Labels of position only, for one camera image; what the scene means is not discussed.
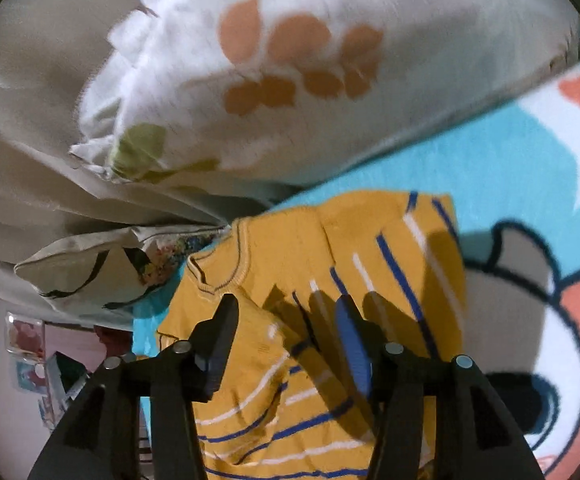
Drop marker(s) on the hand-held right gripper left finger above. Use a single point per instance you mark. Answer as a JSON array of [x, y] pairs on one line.
[[218, 347]]

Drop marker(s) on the cream pillow with black print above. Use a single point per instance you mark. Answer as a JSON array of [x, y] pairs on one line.
[[99, 270]]

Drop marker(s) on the wall pictures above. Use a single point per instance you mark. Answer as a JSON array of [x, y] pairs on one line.
[[27, 360]]

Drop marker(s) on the yellow striped sweater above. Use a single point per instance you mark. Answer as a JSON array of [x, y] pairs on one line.
[[290, 320]]

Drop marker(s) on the white pillow with orange leaves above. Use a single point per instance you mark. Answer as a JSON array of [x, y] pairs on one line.
[[290, 70]]

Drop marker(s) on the beige curtain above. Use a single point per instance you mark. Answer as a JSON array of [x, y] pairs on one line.
[[44, 160]]

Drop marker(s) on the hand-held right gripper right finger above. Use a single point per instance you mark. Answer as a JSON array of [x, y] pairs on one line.
[[355, 347]]

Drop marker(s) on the turquoise cartoon printed blanket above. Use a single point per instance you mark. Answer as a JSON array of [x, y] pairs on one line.
[[510, 220]]

